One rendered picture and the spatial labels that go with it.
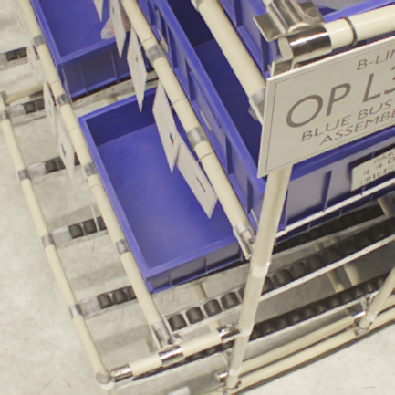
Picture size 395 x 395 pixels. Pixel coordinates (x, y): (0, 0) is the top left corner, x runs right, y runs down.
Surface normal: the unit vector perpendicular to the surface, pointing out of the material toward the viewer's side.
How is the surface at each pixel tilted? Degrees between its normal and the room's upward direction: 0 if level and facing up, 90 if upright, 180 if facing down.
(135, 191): 3
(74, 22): 3
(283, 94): 90
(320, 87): 90
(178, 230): 3
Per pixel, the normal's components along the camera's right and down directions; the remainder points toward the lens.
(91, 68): 0.40, 0.83
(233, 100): -0.06, -0.40
